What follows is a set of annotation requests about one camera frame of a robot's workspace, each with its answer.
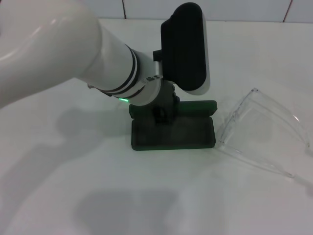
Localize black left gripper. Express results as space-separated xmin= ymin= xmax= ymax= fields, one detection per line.
xmin=153 ymin=82 xmax=181 ymax=125

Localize green glasses case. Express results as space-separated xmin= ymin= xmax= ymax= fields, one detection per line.
xmin=129 ymin=99 xmax=218 ymax=151

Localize clear plastic glasses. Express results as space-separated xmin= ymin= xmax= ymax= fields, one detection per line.
xmin=215 ymin=87 xmax=313 ymax=196

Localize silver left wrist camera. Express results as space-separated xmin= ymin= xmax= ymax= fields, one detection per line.
xmin=153 ymin=2 xmax=211 ymax=96

